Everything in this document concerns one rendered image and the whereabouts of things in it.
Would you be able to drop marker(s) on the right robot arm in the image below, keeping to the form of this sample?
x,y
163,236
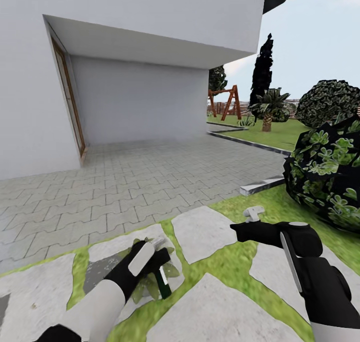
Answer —
x,y
333,318

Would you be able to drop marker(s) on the door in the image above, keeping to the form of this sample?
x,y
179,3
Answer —
x,y
67,87

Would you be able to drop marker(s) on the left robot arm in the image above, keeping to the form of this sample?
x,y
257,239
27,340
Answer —
x,y
94,316

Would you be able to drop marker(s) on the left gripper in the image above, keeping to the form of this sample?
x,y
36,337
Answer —
x,y
163,258

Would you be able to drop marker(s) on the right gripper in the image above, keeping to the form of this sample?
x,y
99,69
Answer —
x,y
246,231

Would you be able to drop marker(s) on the insectifuge atomizer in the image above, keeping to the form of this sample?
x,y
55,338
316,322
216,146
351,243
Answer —
x,y
163,283

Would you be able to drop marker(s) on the tree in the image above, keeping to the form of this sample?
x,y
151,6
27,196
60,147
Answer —
x,y
216,78
262,76

